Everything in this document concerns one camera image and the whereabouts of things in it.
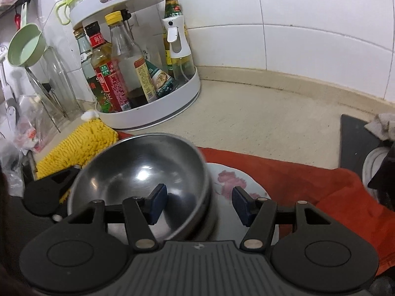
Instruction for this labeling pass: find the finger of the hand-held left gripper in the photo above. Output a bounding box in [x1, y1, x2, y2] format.
[46, 166, 82, 192]

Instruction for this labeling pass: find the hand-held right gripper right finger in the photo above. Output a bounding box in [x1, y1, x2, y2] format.
[231, 186, 335, 251]

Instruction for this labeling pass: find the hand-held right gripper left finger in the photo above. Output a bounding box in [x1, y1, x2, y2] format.
[66, 183, 169, 251]

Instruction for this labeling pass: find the stainless steel bowl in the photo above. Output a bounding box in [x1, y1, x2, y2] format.
[185, 197, 219, 240]
[67, 132, 210, 241]
[163, 160, 214, 241]

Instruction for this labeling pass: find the white floral plate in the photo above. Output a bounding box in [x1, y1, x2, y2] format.
[204, 162, 280, 247]

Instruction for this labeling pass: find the yellow chenille cloth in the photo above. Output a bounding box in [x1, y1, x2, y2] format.
[36, 109, 119, 202]

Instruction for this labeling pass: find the clear plastic bag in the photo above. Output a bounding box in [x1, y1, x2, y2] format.
[0, 94, 42, 179]

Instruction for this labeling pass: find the red cloth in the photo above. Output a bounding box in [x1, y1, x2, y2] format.
[117, 131, 395, 275]

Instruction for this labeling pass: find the white plastic utensil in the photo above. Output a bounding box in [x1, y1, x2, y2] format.
[0, 45, 17, 131]

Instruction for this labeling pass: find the clear glass container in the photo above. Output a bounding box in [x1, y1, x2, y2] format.
[26, 46, 82, 133]

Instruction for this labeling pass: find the oil bottle red label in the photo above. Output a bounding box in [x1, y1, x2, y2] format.
[85, 21, 133, 113]

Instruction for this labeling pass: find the white round condiment rack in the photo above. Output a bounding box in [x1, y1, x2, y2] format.
[68, 0, 201, 130]

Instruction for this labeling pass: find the dark green bottle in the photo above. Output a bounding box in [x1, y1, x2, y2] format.
[143, 60, 179, 99]

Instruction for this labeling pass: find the black gas stove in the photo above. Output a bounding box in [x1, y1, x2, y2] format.
[339, 114, 395, 210]

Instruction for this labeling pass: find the green plastic scoop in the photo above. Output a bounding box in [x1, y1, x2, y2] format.
[8, 3, 47, 67]

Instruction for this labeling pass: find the clear bottle yellow cap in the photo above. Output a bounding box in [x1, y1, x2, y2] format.
[104, 11, 158, 108]

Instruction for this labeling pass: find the grey rag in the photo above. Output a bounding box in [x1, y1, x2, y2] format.
[364, 112, 395, 141]

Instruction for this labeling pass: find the white spray bottle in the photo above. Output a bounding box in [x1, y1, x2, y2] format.
[162, 17, 196, 85]

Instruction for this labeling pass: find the green bottle yellow label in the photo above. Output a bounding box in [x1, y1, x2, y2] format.
[163, 0, 187, 71]

